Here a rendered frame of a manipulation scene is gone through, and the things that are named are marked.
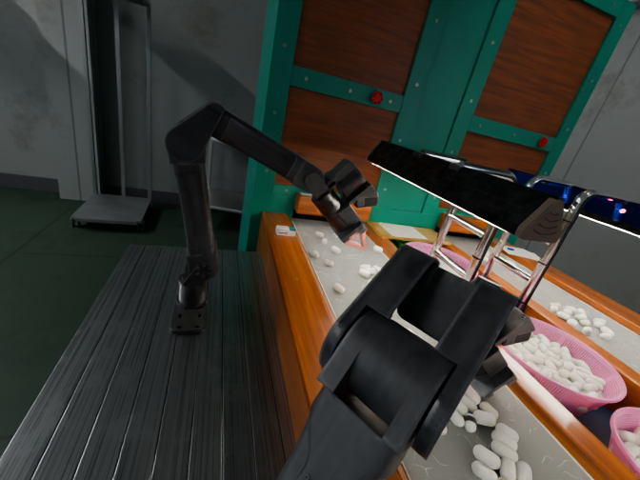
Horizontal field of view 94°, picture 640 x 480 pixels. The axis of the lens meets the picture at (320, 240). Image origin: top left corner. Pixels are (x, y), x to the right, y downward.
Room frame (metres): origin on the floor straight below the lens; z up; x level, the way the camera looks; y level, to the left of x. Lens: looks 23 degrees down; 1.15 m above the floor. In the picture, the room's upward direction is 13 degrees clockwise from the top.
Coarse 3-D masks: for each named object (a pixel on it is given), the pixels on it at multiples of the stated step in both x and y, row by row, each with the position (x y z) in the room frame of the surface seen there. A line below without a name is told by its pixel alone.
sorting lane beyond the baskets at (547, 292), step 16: (464, 240) 1.40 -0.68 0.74; (496, 272) 1.07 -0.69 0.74; (528, 272) 1.16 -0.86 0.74; (544, 288) 1.03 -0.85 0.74; (544, 304) 0.89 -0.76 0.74; (560, 304) 0.92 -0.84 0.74; (576, 304) 0.95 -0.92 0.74; (576, 320) 0.83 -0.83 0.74; (592, 320) 0.86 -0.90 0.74; (608, 320) 0.88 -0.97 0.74; (592, 336) 0.75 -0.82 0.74; (624, 336) 0.80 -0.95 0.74; (624, 352) 0.71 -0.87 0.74
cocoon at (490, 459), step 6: (474, 450) 0.31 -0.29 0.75; (480, 450) 0.31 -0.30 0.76; (486, 450) 0.31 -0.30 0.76; (480, 456) 0.30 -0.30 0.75; (486, 456) 0.30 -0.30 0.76; (492, 456) 0.30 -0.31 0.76; (486, 462) 0.30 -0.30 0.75; (492, 462) 0.30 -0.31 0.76; (498, 462) 0.30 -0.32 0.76; (492, 468) 0.29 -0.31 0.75; (498, 468) 0.29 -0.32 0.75
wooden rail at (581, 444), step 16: (384, 240) 1.07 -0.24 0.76; (512, 368) 0.50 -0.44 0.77; (512, 384) 0.47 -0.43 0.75; (528, 384) 0.46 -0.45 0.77; (528, 400) 0.43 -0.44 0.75; (544, 400) 0.43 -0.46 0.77; (544, 416) 0.40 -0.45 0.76; (560, 416) 0.40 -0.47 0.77; (560, 432) 0.37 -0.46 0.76; (576, 432) 0.37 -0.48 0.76; (576, 448) 0.35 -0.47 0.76; (592, 448) 0.35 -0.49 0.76; (592, 464) 0.33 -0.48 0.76; (608, 464) 0.33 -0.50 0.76; (624, 464) 0.34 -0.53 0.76
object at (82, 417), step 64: (128, 256) 0.72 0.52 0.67; (256, 256) 0.89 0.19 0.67; (128, 320) 0.48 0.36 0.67; (256, 320) 0.58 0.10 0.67; (64, 384) 0.32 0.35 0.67; (128, 384) 0.35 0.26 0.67; (192, 384) 0.37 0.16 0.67; (256, 384) 0.40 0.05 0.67; (64, 448) 0.24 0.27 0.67; (128, 448) 0.26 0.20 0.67; (192, 448) 0.27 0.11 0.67; (256, 448) 0.29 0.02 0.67
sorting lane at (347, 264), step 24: (312, 240) 0.97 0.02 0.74; (336, 240) 1.02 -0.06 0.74; (360, 240) 1.08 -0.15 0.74; (312, 264) 0.79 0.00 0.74; (336, 264) 0.83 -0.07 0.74; (360, 264) 0.87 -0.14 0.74; (384, 264) 0.91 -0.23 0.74; (360, 288) 0.72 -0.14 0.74; (336, 312) 0.58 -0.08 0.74; (504, 408) 0.42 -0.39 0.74; (456, 432) 0.34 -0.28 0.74; (480, 432) 0.35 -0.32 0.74; (528, 432) 0.37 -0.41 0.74; (408, 456) 0.29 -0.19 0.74; (432, 456) 0.30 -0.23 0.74; (456, 456) 0.30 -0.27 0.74; (528, 456) 0.33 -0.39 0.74; (552, 456) 0.34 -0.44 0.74
